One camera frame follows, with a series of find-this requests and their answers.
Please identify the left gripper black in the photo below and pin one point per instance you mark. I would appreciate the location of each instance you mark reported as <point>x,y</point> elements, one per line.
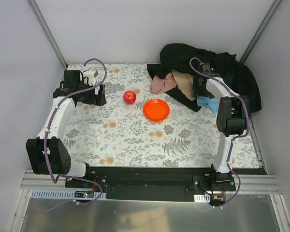
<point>99,94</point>

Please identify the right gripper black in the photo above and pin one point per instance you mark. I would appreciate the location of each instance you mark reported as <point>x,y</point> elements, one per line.
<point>198,87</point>

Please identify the light blue cloth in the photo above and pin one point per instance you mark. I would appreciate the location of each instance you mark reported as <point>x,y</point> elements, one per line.
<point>211,103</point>

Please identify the black cloth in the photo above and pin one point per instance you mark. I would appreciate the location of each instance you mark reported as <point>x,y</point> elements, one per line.
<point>237,76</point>

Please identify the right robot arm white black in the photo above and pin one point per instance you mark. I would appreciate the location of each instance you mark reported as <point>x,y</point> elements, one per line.
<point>232,122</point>

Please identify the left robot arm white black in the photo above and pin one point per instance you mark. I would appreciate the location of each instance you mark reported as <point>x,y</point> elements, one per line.
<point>46,152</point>

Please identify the tan beige cloth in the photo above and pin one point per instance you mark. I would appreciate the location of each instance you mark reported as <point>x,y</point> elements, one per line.
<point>185,83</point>

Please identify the pink cloth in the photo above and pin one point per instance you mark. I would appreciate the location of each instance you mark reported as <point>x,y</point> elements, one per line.
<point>160,86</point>

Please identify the red apple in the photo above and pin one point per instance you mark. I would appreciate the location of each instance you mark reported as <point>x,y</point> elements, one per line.
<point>129,97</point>

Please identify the floral patterned table mat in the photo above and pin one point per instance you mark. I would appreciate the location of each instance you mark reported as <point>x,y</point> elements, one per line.
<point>118,134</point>

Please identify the orange plastic plate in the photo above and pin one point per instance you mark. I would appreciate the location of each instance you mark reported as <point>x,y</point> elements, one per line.
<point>156,110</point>

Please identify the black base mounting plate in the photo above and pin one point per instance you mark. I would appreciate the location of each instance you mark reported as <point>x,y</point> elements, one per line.
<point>155,184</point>

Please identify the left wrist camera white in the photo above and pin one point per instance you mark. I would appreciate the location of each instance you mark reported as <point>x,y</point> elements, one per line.
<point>90,76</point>

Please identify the left white cable duct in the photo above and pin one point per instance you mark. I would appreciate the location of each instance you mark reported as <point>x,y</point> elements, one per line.
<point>67,194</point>

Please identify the white cable duct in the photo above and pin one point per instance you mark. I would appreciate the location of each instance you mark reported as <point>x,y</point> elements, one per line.
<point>202,198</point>
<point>67,194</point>

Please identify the right white cable duct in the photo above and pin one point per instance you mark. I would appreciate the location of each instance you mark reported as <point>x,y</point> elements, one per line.
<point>202,198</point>

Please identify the right aluminium frame post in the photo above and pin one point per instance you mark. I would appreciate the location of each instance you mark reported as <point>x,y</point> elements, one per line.
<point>261,28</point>

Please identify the aluminium frame post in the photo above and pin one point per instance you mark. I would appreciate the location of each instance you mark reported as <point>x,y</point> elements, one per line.
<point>261,28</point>
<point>47,32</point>

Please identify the left aluminium frame post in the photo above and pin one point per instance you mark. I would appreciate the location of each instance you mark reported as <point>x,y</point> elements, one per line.
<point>47,32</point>

